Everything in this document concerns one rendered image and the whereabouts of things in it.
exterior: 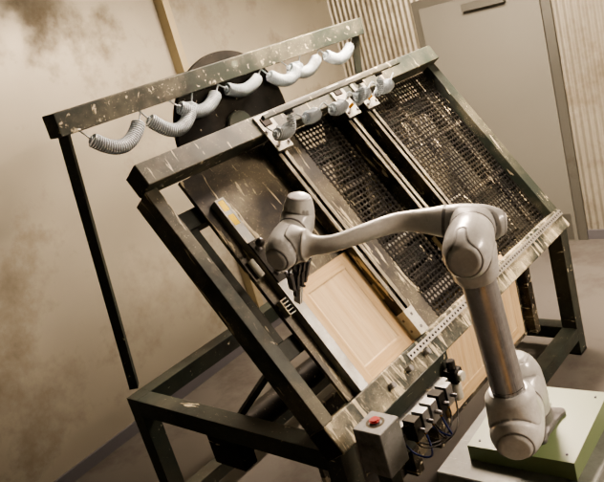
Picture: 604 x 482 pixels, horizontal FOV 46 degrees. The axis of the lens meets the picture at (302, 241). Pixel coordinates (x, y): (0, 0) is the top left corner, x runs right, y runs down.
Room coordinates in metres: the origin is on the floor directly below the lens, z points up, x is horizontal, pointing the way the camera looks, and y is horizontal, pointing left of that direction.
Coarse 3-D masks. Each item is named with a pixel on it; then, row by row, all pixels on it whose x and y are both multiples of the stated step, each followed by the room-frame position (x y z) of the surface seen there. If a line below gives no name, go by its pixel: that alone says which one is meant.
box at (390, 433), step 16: (368, 416) 2.20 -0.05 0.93; (384, 416) 2.17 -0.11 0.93; (368, 432) 2.11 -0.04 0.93; (384, 432) 2.09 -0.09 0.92; (400, 432) 2.15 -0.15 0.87; (368, 448) 2.12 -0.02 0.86; (384, 448) 2.08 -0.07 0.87; (400, 448) 2.13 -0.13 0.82; (368, 464) 2.13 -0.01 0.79; (384, 464) 2.08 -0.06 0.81; (400, 464) 2.12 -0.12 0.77
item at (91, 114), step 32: (320, 32) 4.24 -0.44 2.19; (352, 32) 4.44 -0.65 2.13; (224, 64) 3.67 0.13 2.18; (256, 64) 3.83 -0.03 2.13; (128, 96) 3.25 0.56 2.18; (160, 96) 3.36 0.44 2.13; (64, 128) 3.00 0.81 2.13; (64, 160) 3.03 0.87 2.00; (96, 256) 3.09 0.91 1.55; (128, 352) 3.16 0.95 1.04; (128, 384) 3.18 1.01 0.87; (256, 384) 2.65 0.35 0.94
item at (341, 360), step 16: (240, 224) 2.77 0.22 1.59; (240, 240) 2.74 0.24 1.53; (256, 256) 2.69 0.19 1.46; (288, 288) 2.64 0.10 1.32; (304, 304) 2.62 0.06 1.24; (304, 320) 2.57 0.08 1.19; (320, 336) 2.54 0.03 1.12; (336, 352) 2.52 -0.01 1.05; (336, 368) 2.50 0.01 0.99; (352, 368) 2.49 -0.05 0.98; (352, 384) 2.46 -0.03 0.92
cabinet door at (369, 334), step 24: (336, 264) 2.86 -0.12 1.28; (312, 288) 2.71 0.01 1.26; (336, 288) 2.77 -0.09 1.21; (360, 288) 2.82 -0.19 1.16; (336, 312) 2.68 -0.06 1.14; (360, 312) 2.73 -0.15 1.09; (384, 312) 2.78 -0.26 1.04; (336, 336) 2.60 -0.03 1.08; (360, 336) 2.65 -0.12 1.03; (384, 336) 2.70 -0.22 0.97; (408, 336) 2.75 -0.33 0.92; (360, 360) 2.57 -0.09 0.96; (384, 360) 2.61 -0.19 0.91
